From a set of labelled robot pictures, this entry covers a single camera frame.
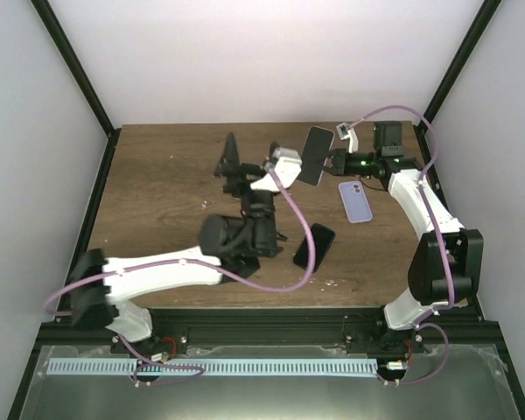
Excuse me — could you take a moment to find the phone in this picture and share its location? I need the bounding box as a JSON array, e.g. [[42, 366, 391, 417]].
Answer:
[[297, 126, 334, 186]]

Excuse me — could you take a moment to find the lilac phone case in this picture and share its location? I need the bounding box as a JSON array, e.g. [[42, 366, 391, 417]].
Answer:
[[338, 181, 373, 224]]

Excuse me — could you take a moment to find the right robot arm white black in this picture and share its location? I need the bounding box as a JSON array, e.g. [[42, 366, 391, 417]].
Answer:
[[325, 121, 484, 353]]

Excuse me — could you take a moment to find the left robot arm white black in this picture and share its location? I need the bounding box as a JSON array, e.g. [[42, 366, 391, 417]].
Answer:
[[69, 135, 285, 354]]

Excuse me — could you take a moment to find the black phone front table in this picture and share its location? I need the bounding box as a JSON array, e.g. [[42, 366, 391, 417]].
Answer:
[[292, 223, 336, 273]]

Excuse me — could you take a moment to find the metal sheet front panel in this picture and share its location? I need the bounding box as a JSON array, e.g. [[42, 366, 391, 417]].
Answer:
[[19, 345, 525, 419]]

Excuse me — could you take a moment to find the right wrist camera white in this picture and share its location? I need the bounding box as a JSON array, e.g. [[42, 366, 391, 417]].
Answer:
[[336, 122, 359, 153]]

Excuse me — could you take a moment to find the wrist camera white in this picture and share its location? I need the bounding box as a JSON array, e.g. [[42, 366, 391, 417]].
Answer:
[[250, 142, 302, 193], [336, 122, 359, 153]]

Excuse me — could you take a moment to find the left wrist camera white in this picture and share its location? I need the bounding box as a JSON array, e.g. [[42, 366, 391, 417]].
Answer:
[[250, 142, 302, 193]]

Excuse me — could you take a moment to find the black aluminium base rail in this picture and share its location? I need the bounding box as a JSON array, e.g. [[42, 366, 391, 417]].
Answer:
[[36, 307, 507, 356]]

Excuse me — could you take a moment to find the light blue slotted cable duct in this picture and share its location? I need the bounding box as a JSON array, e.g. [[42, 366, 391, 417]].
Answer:
[[45, 358, 378, 378]]

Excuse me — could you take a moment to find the right black frame post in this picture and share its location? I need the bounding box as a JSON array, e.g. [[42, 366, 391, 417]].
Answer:
[[417, 0, 503, 132]]

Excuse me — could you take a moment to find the black frame post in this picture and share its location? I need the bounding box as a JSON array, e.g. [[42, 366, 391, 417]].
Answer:
[[417, 0, 503, 132], [29, 0, 116, 140]]

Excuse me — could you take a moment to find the left black frame post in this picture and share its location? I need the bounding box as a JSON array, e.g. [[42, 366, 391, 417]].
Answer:
[[29, 0, 116, 140]]

